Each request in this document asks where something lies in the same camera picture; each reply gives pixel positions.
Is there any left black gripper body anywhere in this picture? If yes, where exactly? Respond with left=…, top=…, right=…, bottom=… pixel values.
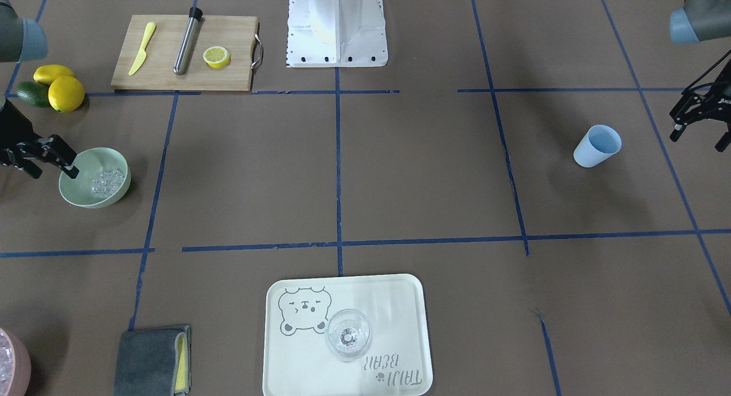
left=669, top=62, right=730, bottom=126

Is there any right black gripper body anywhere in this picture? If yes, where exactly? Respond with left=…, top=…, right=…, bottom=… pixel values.
left=1, top=98, right=40, bottom=166

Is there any green bowl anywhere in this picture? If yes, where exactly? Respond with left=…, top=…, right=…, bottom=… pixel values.
left=58, top=147, right=131, bottom=209

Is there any light blue cup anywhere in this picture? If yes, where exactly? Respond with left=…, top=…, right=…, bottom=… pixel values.
left=573, top=125, right=623, bottom=169

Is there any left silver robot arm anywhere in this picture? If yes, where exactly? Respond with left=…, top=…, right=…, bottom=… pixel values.
left=669, top=0, right=730, bottom=142

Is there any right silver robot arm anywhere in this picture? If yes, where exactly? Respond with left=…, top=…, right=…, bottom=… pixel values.
left=1, top=0, right=79, bottom=179

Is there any pink bowl with ice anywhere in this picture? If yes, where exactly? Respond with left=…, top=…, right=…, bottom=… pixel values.
left=1, top=328, right=32, bottom=395

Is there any green lime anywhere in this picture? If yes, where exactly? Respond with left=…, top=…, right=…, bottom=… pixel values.
left=16, top=81, right=51, bottom=109

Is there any yellow lemon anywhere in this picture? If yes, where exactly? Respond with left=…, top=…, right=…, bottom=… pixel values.
left=48, top=75, right=86, bottom=113
left=33, top=63, right=75, bottom=86

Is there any yellow plastic knife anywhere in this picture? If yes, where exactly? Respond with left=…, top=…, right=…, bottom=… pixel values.
left=128, top=22, right=156, bottom=76

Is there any steel muddler black tip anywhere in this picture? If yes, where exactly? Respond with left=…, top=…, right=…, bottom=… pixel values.
left=172, top=6, right=203, bottom=75

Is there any half lemon slice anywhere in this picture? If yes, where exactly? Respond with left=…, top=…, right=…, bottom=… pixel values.
left=203, top=46, right=231, bottom=69

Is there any wooden cutting board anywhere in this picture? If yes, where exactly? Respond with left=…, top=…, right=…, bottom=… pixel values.
left=111, top=15, right=264, bottom=92

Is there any grey folded cloth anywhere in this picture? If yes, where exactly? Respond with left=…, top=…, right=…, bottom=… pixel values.
left=113, top=324, right=191, bottom=395

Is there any cream bear tray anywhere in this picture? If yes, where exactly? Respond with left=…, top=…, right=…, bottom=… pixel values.
left=263, top=274, right=433, bottom=395

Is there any clear wine glass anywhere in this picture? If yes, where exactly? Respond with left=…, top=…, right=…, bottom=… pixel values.
left=326, top=309, right=372, bottom=362

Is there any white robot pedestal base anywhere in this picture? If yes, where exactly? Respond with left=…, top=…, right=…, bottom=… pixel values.
left=286, top=0, right=389, bottom=68

